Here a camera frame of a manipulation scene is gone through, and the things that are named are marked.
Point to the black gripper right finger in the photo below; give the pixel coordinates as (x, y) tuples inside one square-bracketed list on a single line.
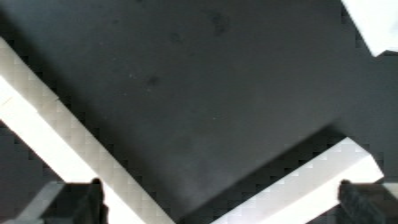
[(368, 201)]

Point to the white drawer cabinet frame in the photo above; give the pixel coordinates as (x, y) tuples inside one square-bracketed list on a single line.
[(374, 14)]

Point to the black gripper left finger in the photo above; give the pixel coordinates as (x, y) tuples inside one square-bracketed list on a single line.
[(66, 204)]

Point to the white front fence rail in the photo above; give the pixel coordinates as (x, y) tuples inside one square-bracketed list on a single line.
[(58, 137)]

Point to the white right fence rail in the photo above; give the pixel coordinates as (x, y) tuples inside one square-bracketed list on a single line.
[(301, 196)]

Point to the white fence rail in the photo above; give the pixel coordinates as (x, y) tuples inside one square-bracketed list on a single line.
[(58, 137), (301, 196)]

